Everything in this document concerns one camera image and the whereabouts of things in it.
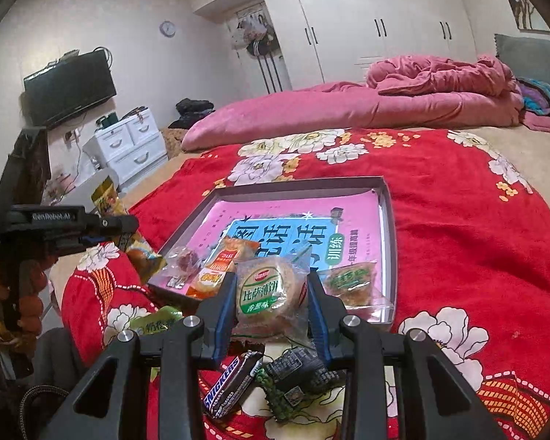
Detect dark clothes pile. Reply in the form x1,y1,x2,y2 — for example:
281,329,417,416
167,98,216,130

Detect brown chocolate bar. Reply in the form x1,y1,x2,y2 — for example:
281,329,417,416
203,351,264,419

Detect white glossy wardrobe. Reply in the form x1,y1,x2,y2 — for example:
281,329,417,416
187,0,477,95

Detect long pink velvet quilt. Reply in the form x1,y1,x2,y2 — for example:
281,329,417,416
182,81,525,152

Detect green pea packet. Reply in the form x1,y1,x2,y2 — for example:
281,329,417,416
256,367,331,424

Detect black braided cable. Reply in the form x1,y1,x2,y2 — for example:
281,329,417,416
18,385,69,440

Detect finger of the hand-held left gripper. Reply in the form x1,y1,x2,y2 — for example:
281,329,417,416
50,236,122,258
85,214,139,245

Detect dark brown board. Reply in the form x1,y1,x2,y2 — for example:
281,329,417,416
0,126,52,221

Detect pink and blue book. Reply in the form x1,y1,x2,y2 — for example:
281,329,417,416
167,190,390,317

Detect pale green snack packet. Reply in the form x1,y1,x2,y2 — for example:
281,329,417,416
128,306,184,336

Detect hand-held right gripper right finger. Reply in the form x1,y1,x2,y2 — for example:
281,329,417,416
306,271,505,440

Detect grey padded headboard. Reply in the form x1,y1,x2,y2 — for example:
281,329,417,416
494,33,550,124

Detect orange pastry packet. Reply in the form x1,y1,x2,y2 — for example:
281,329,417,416
186,237,253,301

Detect crumpled pink blanket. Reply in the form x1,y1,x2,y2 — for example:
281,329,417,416
366,54,523,99

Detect yellow snack packet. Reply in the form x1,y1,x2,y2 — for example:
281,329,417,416
91,179,168,285

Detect red floral blanket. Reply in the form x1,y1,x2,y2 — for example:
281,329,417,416
62,127,550,440

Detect tree wall picture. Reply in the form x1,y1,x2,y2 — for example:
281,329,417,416
502,0,550,33

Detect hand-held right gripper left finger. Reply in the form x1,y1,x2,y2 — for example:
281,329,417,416
66,271,239,440

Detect person's left forearm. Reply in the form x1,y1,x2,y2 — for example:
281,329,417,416
0,259,44,358

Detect brown patterned ottoman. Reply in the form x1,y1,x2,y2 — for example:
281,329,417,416
159,127,188,157

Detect white drawer cabinet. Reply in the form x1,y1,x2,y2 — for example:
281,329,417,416
83,107,168,188

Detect clear red candy packet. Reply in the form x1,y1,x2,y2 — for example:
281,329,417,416
165,246,202,289

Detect beige bed sheet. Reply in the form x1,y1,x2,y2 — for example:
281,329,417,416
481,121,550,239

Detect grey shallow cardboard tray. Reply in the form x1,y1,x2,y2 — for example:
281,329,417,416
147,175,399,333

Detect hanging clothes and bags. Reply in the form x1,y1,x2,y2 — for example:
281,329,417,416
231,11,280,56

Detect black flat television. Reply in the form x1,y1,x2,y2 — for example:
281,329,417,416
23,50,117,127

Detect clear green-label snack packet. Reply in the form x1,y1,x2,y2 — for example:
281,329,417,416
323,260,379,308

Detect round cracker packet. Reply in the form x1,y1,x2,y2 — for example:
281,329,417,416
231,250,317,344

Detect blue and purple cloth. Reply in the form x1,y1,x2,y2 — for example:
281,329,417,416
518,78,550,115

